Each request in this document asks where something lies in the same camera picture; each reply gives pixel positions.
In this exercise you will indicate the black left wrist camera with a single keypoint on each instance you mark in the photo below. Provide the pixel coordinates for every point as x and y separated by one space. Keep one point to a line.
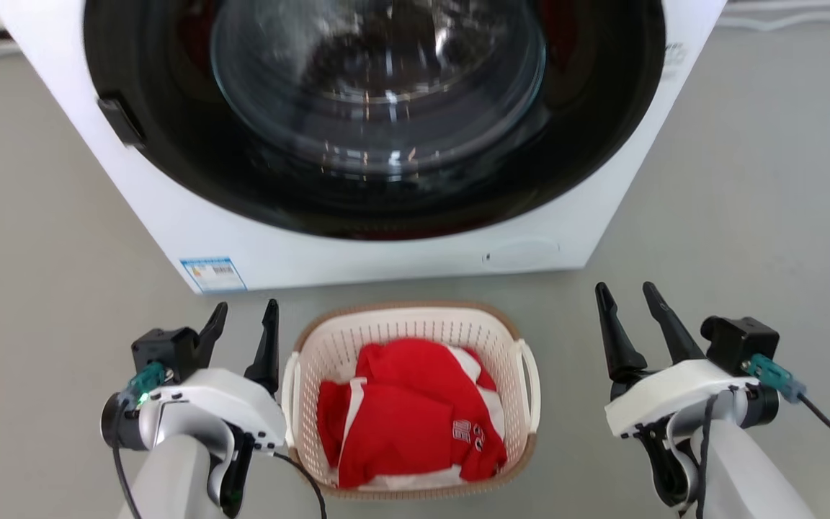
166 349

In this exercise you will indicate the blue energy label sticker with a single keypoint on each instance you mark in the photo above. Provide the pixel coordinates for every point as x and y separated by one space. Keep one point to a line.
213 274

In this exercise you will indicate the red and white garment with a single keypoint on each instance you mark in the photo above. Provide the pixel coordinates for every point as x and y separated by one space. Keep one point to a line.
400 425

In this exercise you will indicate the white washing machine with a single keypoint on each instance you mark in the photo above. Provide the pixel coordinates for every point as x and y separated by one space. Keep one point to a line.
314 252

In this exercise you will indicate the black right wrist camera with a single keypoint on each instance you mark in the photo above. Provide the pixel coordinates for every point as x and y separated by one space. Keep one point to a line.
739 340

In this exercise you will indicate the cream plastic laundry basket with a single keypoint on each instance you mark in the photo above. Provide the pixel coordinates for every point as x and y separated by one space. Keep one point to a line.
328 353

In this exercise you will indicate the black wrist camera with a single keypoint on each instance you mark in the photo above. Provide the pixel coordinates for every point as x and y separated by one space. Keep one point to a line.
166 349
739 340

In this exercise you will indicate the black round washer door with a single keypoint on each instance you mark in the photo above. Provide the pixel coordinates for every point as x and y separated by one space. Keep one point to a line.
170 130

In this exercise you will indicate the round white filter cover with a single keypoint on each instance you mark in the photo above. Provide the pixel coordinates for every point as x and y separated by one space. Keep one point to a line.
521 255

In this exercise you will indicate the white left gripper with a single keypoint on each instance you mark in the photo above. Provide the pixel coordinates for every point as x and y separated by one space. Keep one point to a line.
220 396

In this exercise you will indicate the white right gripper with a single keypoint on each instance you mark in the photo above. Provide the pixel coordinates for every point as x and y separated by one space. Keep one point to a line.
667 393

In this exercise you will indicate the white text sticker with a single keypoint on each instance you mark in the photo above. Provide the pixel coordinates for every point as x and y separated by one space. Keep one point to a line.
676 59

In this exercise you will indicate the steel washer drum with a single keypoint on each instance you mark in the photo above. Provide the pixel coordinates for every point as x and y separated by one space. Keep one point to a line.
386 43

